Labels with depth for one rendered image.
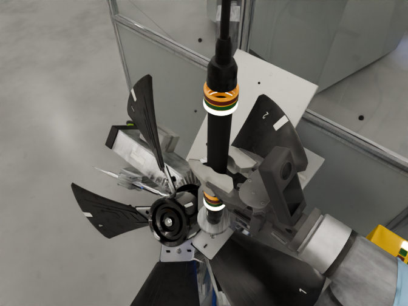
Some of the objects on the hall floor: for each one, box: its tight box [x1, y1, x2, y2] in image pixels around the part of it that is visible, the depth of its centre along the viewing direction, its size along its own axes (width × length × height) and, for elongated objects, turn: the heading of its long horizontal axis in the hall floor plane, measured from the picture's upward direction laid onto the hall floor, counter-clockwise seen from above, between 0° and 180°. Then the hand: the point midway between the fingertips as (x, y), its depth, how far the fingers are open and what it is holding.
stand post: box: [197, 279, 211, 296], centre depth 143 cm, size 4×9×91 cm, turn 50°
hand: (204, 153), depth 51 cm, fingers closed on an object, 4 cm apart
